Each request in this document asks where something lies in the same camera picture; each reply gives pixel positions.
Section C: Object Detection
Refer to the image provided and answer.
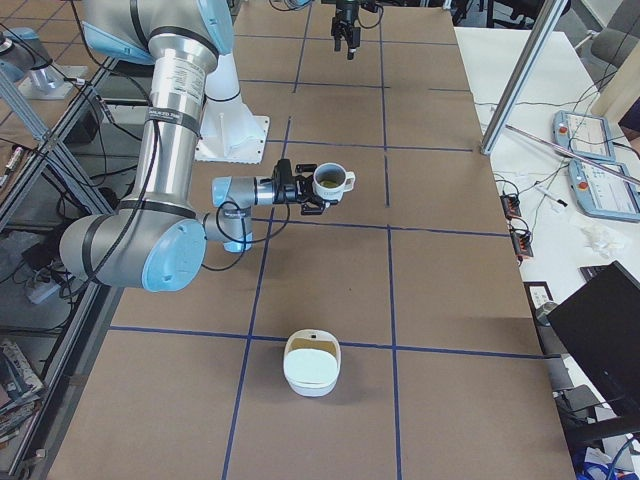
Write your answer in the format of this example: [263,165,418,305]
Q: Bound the white mug with handle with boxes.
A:
[312,163,356,202]

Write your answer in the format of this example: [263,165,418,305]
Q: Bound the orange black electronics board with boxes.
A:
[500,193,521,219]

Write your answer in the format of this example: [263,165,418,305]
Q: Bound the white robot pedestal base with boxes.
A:
[195,53,270,164]

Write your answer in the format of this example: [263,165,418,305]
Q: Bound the crumpled white tissue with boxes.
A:
[580,224,631,259]

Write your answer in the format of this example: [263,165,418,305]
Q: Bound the black marker pen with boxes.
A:
[534,184,568,208]

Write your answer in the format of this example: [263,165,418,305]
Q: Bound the upper blue teach pendant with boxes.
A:
[553,111,616,163]

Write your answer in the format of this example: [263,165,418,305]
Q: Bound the blue teach pendant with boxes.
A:
[568,159,639,223]
[553,111,616,163]

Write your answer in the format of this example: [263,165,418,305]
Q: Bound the white power strip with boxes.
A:
[26,280,61,305]

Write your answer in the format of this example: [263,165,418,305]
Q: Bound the lower blue teach pendant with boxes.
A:
[568,159,639,223]

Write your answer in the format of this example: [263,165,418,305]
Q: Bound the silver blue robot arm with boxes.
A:
[323,0,384,60]
[60,1,330,292]

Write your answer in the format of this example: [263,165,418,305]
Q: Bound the silver aluminium frame post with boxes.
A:
[480,0,568,156]

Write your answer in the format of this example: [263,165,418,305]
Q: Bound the stack of magazines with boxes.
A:
[1,339,46,443]

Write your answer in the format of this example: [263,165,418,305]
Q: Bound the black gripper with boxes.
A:
[331,3,360,60]
[271,158,330,216]

